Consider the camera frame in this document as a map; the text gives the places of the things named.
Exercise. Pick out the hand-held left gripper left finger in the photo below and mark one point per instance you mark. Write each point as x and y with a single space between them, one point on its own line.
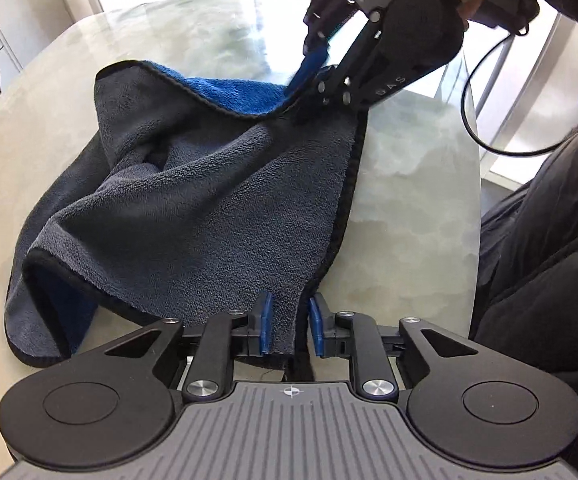
267 322

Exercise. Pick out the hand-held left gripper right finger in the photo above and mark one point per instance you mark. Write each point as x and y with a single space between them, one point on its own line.
315 327

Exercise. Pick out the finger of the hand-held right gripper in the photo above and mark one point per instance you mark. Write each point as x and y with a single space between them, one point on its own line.
310 67
340 89

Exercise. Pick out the grey and blue towel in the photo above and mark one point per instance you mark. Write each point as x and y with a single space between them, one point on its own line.
194 185

